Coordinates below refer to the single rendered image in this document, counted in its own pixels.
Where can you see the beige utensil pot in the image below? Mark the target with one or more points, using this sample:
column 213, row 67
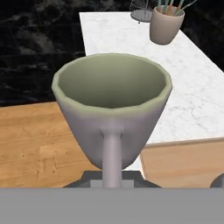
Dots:
column 164, row 29

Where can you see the grey mug with green inside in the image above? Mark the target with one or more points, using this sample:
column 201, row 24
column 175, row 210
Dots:
column 116, row 128

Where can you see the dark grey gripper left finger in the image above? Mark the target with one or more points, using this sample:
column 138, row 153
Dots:
column 87, row 179

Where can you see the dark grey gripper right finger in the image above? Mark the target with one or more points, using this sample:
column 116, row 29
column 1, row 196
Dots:
column 137, row 179

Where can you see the dark grey round object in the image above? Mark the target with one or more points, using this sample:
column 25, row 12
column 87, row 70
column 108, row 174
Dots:
column 218, row 182

